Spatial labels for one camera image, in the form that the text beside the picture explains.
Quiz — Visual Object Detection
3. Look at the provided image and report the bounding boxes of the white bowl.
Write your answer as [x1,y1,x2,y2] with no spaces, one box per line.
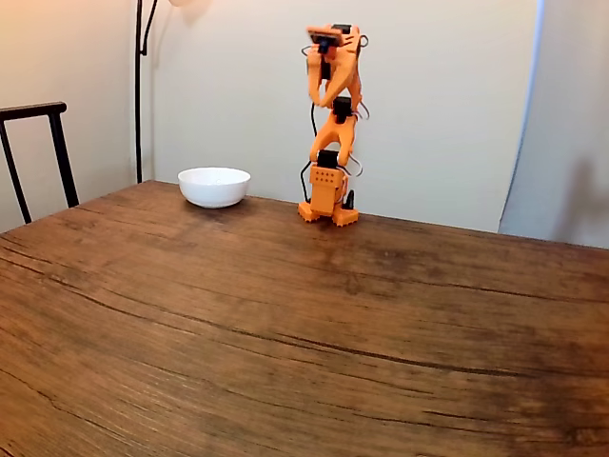
[177,166,252,209]

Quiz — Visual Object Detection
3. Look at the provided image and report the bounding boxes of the black floor lamp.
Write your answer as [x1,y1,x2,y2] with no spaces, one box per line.
[134,0,213,185]

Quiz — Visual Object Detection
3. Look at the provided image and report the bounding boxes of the black wooden chair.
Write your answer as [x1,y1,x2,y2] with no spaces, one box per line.
[0,101,81,226]

